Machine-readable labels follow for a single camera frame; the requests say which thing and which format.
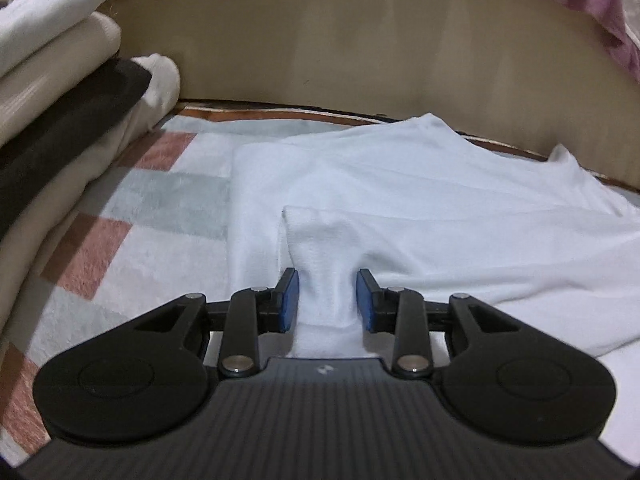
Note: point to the beige bed frame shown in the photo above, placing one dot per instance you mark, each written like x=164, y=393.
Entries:
x=350, y=45

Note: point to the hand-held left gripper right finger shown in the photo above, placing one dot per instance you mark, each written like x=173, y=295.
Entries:
x=365, y=302

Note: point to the checked cartoon floor mat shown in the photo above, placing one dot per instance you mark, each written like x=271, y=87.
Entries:
x=165, y=200

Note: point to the cream ribbed folded garment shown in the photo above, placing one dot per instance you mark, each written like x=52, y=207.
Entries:
x=60, y=70

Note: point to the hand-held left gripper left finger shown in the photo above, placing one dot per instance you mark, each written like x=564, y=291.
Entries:
x=289, y=302

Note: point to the white long-sleeve shirt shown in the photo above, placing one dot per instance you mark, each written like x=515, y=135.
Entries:
x=425, y=200

